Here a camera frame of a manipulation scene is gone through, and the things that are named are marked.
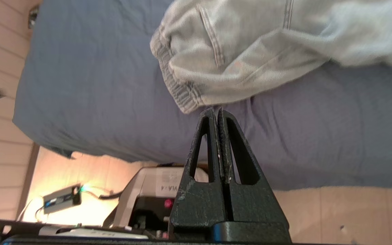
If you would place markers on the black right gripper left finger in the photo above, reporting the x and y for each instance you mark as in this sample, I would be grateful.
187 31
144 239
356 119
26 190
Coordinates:
199 200

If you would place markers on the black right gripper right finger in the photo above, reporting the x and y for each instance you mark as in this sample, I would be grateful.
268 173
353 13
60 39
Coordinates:
250 200

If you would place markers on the light blue denim shorts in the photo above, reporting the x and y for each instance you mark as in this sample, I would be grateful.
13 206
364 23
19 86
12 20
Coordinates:
250 51

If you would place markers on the white black robot base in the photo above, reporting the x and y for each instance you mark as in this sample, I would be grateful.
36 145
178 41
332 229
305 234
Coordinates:
148 190

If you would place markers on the bed with blue sheet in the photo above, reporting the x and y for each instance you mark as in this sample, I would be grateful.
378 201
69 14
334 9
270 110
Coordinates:
97 85

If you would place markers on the grey power adapter box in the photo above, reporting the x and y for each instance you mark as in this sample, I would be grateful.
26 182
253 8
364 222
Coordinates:
61 199

